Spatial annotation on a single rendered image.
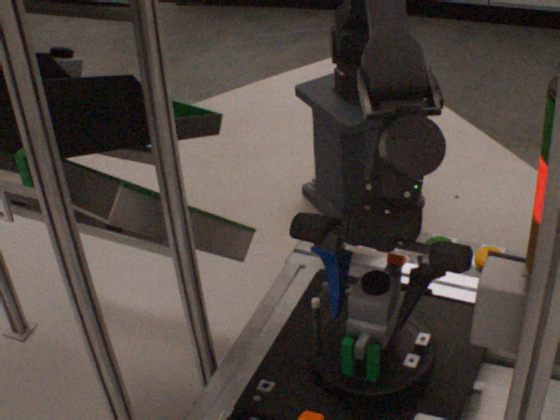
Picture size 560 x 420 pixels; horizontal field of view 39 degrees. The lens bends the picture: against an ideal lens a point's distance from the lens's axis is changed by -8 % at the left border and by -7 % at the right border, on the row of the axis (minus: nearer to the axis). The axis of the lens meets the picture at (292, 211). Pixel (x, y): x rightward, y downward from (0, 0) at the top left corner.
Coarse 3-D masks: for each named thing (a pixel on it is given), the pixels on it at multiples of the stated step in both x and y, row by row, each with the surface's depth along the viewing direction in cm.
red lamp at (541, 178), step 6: (540, 156) 56; (540, 162) 55; (540, 168) 55; (546, 168) 55; (540, 174) 56; (540, 180) 56; (540, 186) 56; (540, 192) 56; (540, 198) 56; (534, 204) 58; (540, 204) 57; (534, 210) 58; (540, 210) 57; (534, 216) 58; (540, 216) 57
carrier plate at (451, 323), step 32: (320, 288) 104; (288, 320) 100; (320, 320) 100; (448, 320) 98; (288, 352) 96; (448, 352) 94; (480, 352) 93; (256, 384) 92; (288, 384) 92; (320, 384) 91; (448, 384) 90; (256, 416) 89; (288, 416) 88; (352, 416) 87; (384, 416) 87; (448, 416) 86
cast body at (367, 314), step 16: (368, 272) 87; (384, 272) 87; (368, 288) 85; (384, 288) 85; (352, 304) 86; (368, 304) 85; (384, 304) 84; (400, 304) 90; (352, 320) 87; (368, 320) 86; (384, 320) 85; (352, 336) 88; (368, 336) 87; (384, 336) 86
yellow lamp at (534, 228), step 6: (534, 222) 58; (534, 228) 58; (534, 234) 58; (534, 240) 59; (528, 246) 60; (534, 246) 59; (528, 252) 60; (534, 252) 59; (528, 258) 60; (528, 264) 60; (528, 270) 61
